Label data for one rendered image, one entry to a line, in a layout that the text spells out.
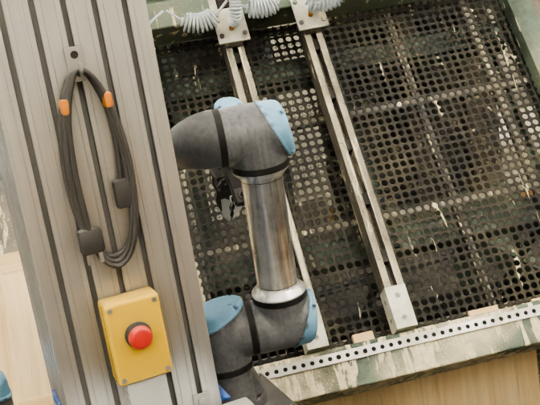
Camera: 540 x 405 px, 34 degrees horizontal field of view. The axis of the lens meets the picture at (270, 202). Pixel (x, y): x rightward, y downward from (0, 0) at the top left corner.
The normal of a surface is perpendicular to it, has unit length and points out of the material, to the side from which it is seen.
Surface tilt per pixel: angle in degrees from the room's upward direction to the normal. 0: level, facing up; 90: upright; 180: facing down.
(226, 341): 90
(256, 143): 98
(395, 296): 54
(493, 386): 90
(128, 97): 90
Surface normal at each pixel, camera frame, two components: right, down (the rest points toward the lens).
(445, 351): 0.07, -0.40
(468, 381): 0.20, 0.19
